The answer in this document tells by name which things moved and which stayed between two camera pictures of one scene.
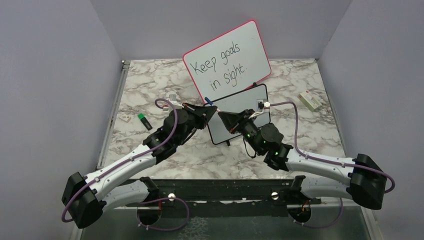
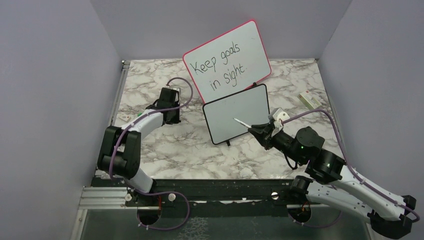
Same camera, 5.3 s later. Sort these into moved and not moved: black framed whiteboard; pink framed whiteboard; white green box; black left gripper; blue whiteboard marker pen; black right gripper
Moved: black left gripper; blue whiteboard marker pen; black right gripper
Not moved: pink framed whiteboard; white green box; black framed whiteboard
